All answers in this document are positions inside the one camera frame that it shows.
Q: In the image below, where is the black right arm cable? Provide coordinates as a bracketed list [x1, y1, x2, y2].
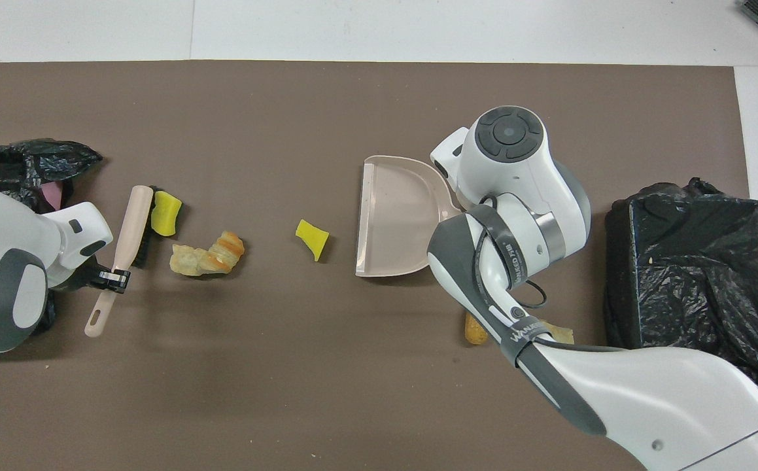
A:
[472, 196, 549, 344]

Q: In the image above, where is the pale bread piece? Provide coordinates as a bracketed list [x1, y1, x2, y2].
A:
[169, 244, 213, 279]

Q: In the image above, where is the pale angular bread chunk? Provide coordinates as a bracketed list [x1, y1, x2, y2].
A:
[536, 321, 576, 345]

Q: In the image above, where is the brown table mat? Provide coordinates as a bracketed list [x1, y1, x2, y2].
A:
[0, 61, 752, 471]

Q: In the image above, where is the golden croissant piece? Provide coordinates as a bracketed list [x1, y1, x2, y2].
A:
[209, 230, 247, 275]

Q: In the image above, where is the black bag lined pink bin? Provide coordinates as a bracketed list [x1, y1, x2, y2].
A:
[0, 139, 103, 331]

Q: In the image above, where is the beige plastic dustpan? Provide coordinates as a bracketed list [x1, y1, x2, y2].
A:
[354, 155, 464, 278]

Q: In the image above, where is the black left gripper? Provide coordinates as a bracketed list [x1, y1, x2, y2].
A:
[48, 260, 132, 293]

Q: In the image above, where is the beige hand brush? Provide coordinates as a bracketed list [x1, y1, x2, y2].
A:
[84, 185, 157, 338]

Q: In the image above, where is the large yellow green sponge piece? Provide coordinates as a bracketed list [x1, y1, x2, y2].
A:
[151, 190, 183, 237]

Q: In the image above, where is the small yellow green sponge piece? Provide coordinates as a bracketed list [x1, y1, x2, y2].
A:
[295, 219, 330, 262]

